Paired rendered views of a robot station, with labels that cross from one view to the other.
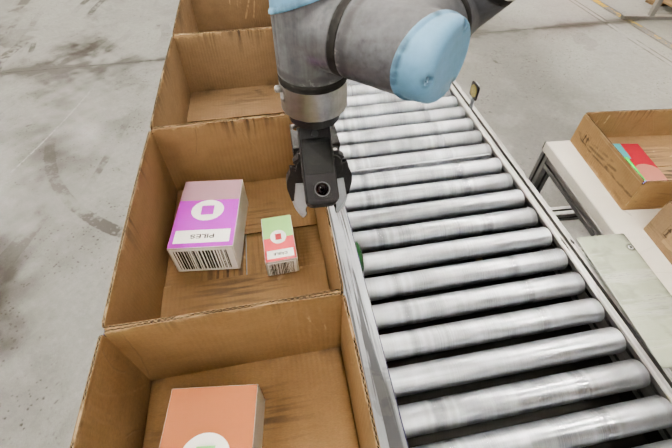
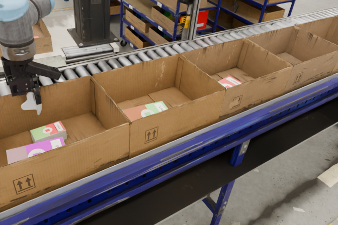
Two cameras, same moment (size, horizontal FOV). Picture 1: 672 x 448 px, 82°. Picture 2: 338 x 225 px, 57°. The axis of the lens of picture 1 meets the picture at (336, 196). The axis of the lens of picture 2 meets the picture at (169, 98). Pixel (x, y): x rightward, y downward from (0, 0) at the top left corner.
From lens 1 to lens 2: 1.04 m
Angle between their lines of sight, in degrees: 80
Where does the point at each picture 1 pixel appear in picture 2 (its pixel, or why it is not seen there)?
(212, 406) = (134, 117)
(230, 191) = (18, 151)
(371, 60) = (47, 5)
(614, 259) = not seen: hidden behind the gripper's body
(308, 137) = (32, 64)
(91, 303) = not seen: outside the picture
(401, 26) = not seen: outside the picture
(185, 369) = not seen: hidden behind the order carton
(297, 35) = (30, 16)
